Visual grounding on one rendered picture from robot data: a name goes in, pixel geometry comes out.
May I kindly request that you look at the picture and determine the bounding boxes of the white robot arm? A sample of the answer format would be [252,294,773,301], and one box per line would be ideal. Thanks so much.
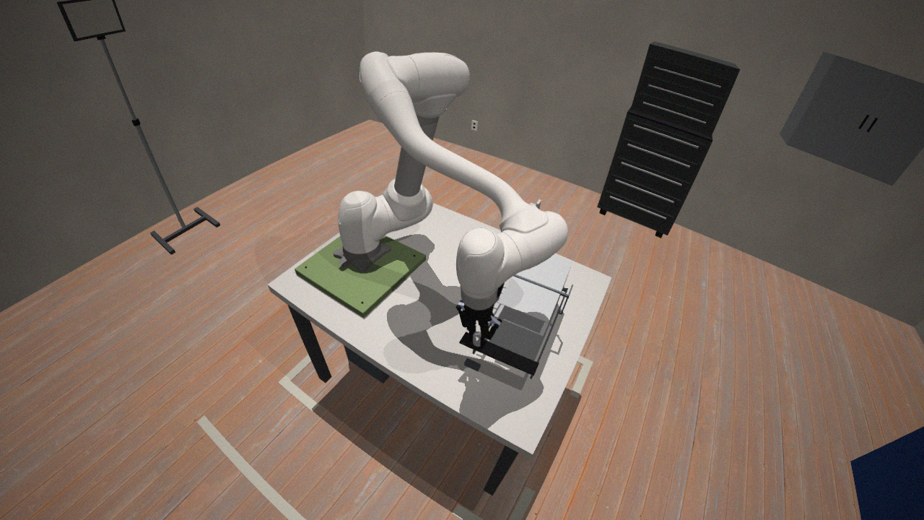
[334,51,568,311]

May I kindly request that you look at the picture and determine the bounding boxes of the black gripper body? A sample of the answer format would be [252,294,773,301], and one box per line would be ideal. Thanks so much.
[464,304,494,323]

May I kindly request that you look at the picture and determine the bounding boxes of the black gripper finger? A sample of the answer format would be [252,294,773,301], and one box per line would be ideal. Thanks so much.
[456,300,476,342]
[477,315,502,348]

